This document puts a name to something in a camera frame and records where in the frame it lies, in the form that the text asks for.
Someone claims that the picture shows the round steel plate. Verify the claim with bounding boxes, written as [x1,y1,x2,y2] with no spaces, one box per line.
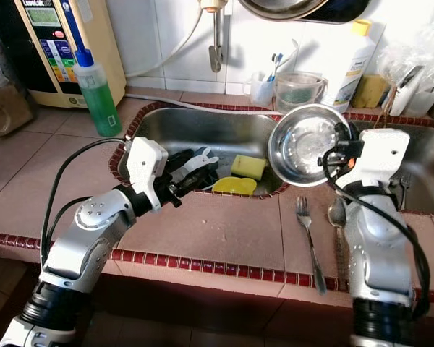
[268,103,354,187]

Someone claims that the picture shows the steel spoon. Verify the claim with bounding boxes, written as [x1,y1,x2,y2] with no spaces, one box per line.
[327,199,349,268]

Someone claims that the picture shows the thick yellow sponge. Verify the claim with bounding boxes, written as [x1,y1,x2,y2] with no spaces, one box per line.
[351,72,389,109]

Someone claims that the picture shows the flat yellow green sponge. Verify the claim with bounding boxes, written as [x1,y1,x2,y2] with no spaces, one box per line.
[230,154,268,181]

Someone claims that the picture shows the clear plastic bucket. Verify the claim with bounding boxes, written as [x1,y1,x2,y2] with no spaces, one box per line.
[275,70,328,113]

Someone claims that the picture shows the steel fork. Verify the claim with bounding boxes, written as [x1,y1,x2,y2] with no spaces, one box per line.
[294,197,328,296]

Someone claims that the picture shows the white detergent bottle yellow cap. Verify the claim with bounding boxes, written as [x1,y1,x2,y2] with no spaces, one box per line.
[333,18,377,109]

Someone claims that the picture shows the white utensil cup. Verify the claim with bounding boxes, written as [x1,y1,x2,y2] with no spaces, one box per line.
[387,65,434,118]

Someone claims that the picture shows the clear jar brown contents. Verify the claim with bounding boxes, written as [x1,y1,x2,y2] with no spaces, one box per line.
[0,76,33,138]

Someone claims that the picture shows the clear toothbrush cup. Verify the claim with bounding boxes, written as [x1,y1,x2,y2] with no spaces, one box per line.
[244,70,277,108]

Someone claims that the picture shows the blue toothbrush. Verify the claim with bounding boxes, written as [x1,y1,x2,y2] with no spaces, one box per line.
[271,51,286,80]

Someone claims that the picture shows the green liquid bottle blue cap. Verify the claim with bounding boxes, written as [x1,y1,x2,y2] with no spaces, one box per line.
[74,47,124,138]

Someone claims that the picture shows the hanging steel pan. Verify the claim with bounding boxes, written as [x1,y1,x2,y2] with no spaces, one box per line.
[237,0,371,24]

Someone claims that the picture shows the beige water ionizer machine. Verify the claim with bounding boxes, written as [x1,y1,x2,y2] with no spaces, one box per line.
[0,0,127,109]

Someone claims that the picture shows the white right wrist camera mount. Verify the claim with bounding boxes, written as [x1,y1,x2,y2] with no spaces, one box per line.
[344,129,412,192]

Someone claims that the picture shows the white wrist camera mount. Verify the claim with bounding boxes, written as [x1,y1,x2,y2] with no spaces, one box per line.
[124,137,169,210]
[344,129,412,192]

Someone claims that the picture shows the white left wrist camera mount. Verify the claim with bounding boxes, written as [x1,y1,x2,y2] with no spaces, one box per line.
[124,137,169,210]

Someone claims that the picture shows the white counter hose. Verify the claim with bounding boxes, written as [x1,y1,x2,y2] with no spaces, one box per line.
[124,93,283,115]

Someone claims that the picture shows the metal wall tap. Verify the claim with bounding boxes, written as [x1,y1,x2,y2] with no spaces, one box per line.
[206,0,225,73]

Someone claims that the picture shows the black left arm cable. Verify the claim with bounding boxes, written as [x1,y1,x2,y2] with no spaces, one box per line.
[39,136,132,270]

